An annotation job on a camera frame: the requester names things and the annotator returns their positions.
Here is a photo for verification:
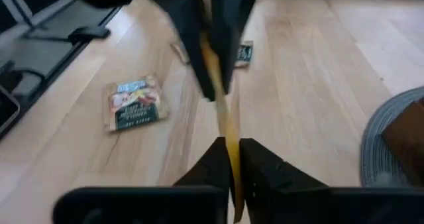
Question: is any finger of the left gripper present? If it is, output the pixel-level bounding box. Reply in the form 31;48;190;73
211;0;258;94
142;0;216;101

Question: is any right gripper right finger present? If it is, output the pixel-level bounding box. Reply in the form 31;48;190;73
240;138;424;224

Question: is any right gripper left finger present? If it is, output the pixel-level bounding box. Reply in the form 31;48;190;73
52;137;233;224

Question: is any brown vanilla apple tea packet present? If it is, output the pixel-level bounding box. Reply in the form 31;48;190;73
169;40;255;69
103;74;169;133

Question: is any orange tea packet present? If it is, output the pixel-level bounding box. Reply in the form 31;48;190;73
198;31;246;224

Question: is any grey round mat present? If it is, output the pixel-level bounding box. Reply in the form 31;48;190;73
359;85;424;188

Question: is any wooden three-compartment tray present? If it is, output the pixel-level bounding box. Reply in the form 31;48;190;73
380;97;424;187

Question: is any black table edge bracket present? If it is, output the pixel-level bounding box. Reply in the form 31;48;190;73
68;25;112;45

